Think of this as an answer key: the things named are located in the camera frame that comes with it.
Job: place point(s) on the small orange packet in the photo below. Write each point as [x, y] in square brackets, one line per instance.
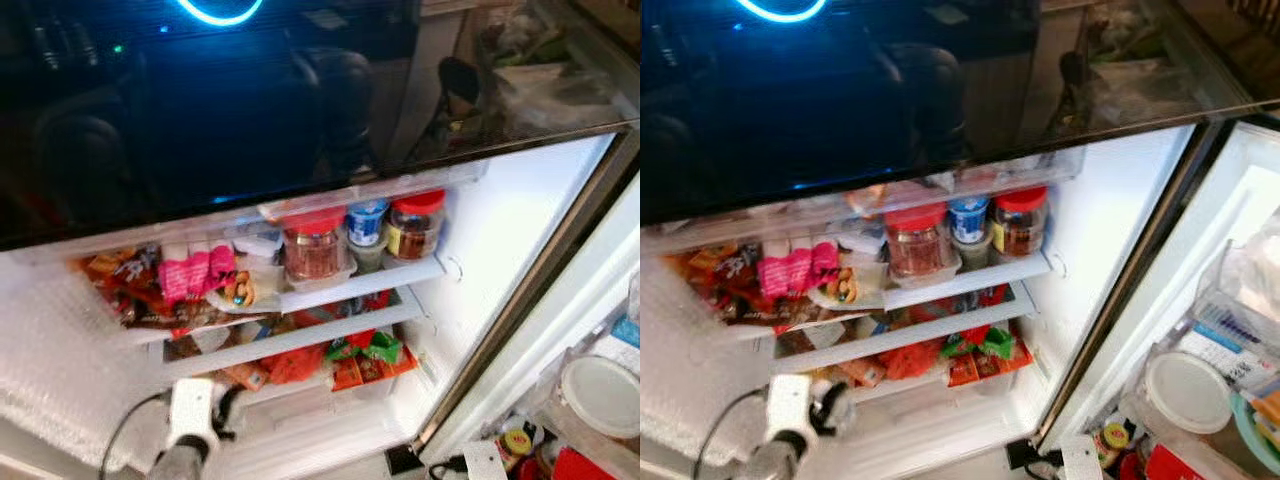
[860, 373]
[245, 377]

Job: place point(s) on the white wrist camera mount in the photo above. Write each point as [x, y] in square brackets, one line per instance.
[485, 462]
[190, 408]
[790, 405]
[1082, 460]

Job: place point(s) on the white fridge cabinet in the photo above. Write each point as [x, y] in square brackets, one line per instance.
[500, 240]
[1110, 220]

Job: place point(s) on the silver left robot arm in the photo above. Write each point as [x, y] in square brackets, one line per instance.
[775, 460]
[180, 463]

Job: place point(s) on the red plastic bag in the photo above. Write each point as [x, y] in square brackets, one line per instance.
[295, 364]
[910, 360]

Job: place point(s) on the red lid jar yellow label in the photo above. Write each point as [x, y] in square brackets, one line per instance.
[1020, 225]
[416, 228]

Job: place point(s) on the pink snack package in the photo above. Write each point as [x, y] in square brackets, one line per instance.
[195, 273]
[797, 270]

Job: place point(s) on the clear plastic bag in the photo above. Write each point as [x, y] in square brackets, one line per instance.
[1255, 270]

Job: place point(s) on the white round lid container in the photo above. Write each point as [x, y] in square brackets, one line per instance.
[602, 397]
[1188, 392]

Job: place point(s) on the glass fridge shelf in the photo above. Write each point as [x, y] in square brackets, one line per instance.
[370, 280]
[975, 277]
[300, 335]
[900, 332]

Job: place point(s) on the open white fridge door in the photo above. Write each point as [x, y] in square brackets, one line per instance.
[560, 310]
[1210, 220]

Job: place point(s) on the blue lid cup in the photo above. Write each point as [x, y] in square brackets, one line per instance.
[969, 221]
[367, 224]

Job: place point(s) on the black glass upper fridge door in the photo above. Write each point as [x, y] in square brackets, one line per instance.
[850, 95]
[250, 100]

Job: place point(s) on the green snack packet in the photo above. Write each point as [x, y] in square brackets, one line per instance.
[368, 349]
[985, 345]

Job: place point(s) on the teal bowl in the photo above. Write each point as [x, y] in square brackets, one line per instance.
[1255, 435]

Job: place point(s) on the small yellow cap bottle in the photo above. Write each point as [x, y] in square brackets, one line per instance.
[1114, 438]
[517, 442]

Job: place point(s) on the brown orange snack packet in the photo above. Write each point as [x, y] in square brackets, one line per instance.
[720, 278]
[125, 280]

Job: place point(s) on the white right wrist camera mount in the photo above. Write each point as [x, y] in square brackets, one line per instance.
[485, 462]
[1082, 460]

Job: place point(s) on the large red lid jar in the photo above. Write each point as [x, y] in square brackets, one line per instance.
[315, 250]
[917, 247]

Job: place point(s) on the blue white carton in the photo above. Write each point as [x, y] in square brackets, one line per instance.
[628, 335]
[1228, 345]

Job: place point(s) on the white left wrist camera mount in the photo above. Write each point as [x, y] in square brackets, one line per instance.
[790, 405]
[190, 408]

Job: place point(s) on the red box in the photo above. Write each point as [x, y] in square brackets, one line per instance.
[582, 467]
[1172, 465]

